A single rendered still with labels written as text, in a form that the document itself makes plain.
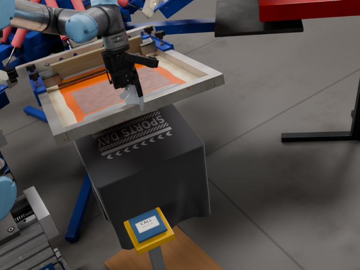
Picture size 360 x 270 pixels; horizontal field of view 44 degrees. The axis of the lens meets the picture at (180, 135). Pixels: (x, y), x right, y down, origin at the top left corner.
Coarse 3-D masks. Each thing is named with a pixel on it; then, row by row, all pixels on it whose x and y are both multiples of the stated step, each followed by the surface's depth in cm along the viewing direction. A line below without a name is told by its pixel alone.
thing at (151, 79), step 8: (136, 64) 196; (104, 72) 196; (144, 72) 183; (152, 72) 180; (160, 72) 178; (168, 72) 176; (144, 80) 174; (152, 80) 172; (160, 80) 169; (168, 80) 167; (176, 80) 165; (120, 88) 172; (144, 88) 165; (152, 88) 163
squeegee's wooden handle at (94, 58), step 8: (136, 40) 196; (104, 48) 192; (136, 48) 197; (80, 56) 189; (88, 56) 190; (96, 56) 191; (56, 64) 186; (64, 64) 187; (72, 64) 189; (80, 64) 190; (88, 64) 191; (96, 64) 192; (64, 72) 188; (72, 72) 190
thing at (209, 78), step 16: (176, 64) 181; (192, 64) 166; (192, 80) 151; (208, 80) 149; (48, 96) 172; (160, 96) 144; (176, 96) 147; (48, 112) 155; (112, 112) 141; (128, 112) 142; (144, 112) 144; (64, 128) 139; (80, 128) 138; (96, 128) 140
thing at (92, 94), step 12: (72, 84) 192; (84, 84) 188; (96, 84) 184; (108, 84) 180; (72, 96) 177; (84, 96) 173; (96, 96) 170; (108, 96) 167; (72, 108) 164; (84, 108) 161; (96, 108) 158
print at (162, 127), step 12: (132, 120) 190; (144, 120) 189; (156, 120) 188; (96, 132) 187; (108, 132) 186; (120, 132) 185; (132, 132) 184; (144, 132) 183; (156, 132) 182; (168, 132) 182; (96, 144) 181; (108, 144) 180; (120, 144) 180; (132, 144) 179; (144, 144) 178; (108, 156) 175
